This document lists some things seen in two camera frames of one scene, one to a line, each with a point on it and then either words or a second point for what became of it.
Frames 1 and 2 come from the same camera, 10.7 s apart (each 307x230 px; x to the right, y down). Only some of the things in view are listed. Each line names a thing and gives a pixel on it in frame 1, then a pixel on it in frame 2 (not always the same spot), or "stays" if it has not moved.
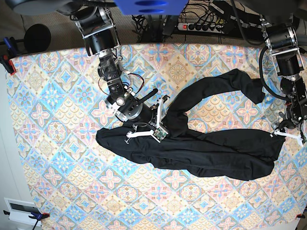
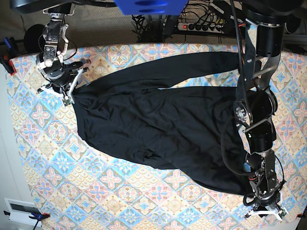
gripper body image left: [135, 111] -> [62, 75]
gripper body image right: [286, 123] -> [268, 196]
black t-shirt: [236, 153] -> [126, 112]
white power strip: [201, 27] stays
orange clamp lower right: [300, 215] stays
